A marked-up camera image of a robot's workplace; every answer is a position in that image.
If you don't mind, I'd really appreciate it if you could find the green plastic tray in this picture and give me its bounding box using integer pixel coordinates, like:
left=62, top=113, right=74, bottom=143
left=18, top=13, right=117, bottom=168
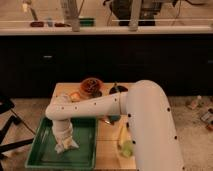
left=25, top=117, right=97, bottom=171

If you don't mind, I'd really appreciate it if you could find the teal toy with handle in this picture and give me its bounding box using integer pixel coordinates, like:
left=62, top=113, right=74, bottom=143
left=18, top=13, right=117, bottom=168
left=99, top=115, right=120, bottom=125

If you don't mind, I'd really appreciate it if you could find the black tripod stand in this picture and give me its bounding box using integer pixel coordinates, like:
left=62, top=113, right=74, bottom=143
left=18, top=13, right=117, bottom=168
left=0, top=94, right=36, bottom=171

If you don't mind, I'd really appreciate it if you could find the green box on counter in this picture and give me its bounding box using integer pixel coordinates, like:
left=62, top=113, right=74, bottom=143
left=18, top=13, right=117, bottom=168
left=80, top=18, right=95, bottom=27

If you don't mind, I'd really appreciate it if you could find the black cabinet counter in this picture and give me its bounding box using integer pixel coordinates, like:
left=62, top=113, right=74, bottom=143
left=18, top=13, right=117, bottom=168
left=0, top=28, right=213, bottom=97

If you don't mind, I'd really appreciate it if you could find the orange bowl with food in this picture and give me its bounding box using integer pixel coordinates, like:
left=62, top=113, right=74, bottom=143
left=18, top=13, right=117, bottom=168
left=79, top=77, right=103, bottom=97

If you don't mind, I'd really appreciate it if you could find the dark plate with vegetable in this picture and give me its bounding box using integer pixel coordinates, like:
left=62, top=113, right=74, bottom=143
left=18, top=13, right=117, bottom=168
left=109, top=83, right=128, bottom=94

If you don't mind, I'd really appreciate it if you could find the wooden small table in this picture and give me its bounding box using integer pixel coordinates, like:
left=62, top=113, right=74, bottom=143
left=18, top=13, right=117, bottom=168
left=51, top=83, right=136, bottom=171

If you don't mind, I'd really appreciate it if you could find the green plastic cup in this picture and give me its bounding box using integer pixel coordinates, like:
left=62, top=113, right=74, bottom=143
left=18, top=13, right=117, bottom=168
left=121, top=140, right=133, bottom=158

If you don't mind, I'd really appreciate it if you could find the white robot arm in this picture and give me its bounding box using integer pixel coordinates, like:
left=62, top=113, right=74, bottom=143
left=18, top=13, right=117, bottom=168
left=45, top=80, right=184, bottom=171

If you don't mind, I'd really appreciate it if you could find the white wrapped gripper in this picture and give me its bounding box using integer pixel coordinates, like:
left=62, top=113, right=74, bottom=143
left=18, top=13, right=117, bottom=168
left=52, top=120, right=73, bottom=142

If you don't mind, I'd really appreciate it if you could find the white towel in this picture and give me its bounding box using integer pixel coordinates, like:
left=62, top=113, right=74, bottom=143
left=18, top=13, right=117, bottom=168
left=55, top=137, right=79, bottom=154

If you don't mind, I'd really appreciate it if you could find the yellow banana toy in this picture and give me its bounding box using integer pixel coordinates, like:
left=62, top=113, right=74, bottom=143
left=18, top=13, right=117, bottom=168
left=117, top=124, right=128, bottom=148

